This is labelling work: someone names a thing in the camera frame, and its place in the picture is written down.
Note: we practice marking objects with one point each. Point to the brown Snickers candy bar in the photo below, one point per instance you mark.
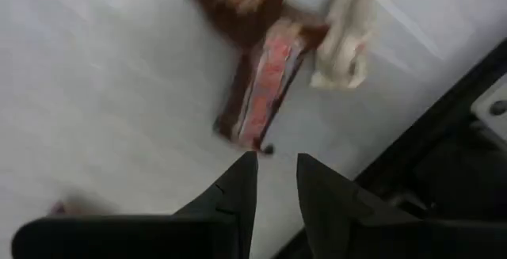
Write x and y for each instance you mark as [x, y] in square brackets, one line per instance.
[237, 21]
[265, 84]

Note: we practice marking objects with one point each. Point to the cream wrapped candy bar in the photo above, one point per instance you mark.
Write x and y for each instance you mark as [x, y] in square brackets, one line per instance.
[348, 33]

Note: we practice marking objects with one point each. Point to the silver metal mounting plate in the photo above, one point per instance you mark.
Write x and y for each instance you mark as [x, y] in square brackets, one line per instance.
[485, 110]

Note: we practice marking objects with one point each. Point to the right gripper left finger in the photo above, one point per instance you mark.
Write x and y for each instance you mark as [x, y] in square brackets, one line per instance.
[226, 219]

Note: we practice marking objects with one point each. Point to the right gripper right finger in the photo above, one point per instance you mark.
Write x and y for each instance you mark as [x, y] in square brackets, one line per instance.
[336, 211]

